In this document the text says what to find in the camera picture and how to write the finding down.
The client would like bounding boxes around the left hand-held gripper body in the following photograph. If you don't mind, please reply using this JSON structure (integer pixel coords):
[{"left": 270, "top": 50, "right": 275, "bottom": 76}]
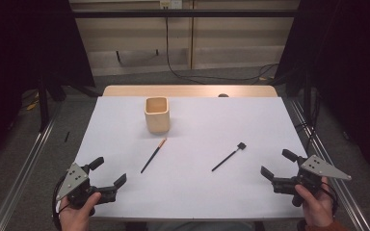
[{"left": 55, "top": 162, "right": 103, "bottom": 217}]

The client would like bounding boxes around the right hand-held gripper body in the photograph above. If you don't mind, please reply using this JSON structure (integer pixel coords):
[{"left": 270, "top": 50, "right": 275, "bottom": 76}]
[{"left": 277, "top": 154, "right": 353, "bottom": 208}]

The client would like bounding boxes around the black brush with square head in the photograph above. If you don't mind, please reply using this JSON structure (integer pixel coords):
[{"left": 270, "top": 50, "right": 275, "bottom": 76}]
[{"left": 211, "top": 141, "right": 248, "bottom": 172}]

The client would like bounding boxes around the square wooden cup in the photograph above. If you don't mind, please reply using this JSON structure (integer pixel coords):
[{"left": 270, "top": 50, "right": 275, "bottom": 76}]
[{"left": 144, "top": 96, "right": 171, "bottom": 135}]

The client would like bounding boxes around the person's right hand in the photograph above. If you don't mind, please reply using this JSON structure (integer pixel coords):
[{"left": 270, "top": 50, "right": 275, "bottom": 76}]
[{"left": 294, "top": 176, "right": 335, "bottom": 229}]

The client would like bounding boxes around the person's left hand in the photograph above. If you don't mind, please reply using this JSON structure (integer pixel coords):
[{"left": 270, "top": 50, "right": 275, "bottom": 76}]
[{"left": 58, "top": 192, "right": 102, "bottom": 231}]

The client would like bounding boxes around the black metal stand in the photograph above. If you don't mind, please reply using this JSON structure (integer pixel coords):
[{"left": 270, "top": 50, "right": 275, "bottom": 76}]
[
  {"left": 37, "top": 75, "right": 51, "bottom": 133},
  {"left": 303, "top": 68, "right": 314, "bottom": 127}
]

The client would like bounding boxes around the white table mat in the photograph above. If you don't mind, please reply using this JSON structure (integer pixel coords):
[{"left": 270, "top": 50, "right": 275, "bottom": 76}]
[{"left": 52, "top": 95, "right": 309, "bottom": 221}]

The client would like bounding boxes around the yellow floor marker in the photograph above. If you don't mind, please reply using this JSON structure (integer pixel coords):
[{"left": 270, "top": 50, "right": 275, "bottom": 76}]
[{"left": 25, "top": 99, "right": 41, "bottom": 112}]

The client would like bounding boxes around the black curtain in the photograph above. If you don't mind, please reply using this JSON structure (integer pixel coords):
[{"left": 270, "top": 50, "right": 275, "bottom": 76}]
[
  {"left": 274, "top": 0, "right": 370, "bottom": 186},
  {"left": 0, "top": 0, "right": 96, "bottom": 176}
]

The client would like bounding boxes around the wooden table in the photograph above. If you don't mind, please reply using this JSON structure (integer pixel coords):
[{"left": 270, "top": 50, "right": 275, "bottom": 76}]
[{"left": 102, "top": 85, "right": 278, "bottom": 98}]

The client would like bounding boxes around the black horizontal bar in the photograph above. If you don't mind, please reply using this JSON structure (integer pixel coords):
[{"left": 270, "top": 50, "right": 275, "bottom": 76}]
[{"left": 71, "top": 9, "right": 300, "bottom": 19}]

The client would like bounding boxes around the metal floor rail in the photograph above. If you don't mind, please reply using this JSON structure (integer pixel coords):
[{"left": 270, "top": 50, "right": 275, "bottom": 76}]
[
  {"left": 288, "top": 97, "right": 370, "bottom": 231},
  {"left": 0, "top": 102, "right": 64, "bottom": 231}
]

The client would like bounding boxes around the right hand-held gripper cable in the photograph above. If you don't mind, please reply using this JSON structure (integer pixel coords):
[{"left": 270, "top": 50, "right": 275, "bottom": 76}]
[{"left": 319, "top": 184, "right": 339, "bottom": 217}]

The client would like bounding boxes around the hand-held gripper cable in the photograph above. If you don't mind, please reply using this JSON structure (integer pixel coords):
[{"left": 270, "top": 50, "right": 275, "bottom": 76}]
[
  {"left": 51, "top": 174, "right": 66, "bottom": 231},
  {"left": 319, "top": 184, "right": 339, "bottom": 217}
]

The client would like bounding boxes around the left hand-held gripper cable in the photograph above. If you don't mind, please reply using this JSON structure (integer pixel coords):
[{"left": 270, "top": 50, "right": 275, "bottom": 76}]
[{"left": 51, "top": 174, "right": 66, "bottom": 231}]

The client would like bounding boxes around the black floor cable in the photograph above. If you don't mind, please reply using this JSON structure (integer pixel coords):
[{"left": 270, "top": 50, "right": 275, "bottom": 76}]
[{"left": 165, "top": 15, "right": 280, "bottom": 85}]

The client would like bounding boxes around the white wall outlet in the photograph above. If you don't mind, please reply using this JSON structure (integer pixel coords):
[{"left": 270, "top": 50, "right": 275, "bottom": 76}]
[{"left": 159, "top": 0, "right": 183, "bottom": 10}]

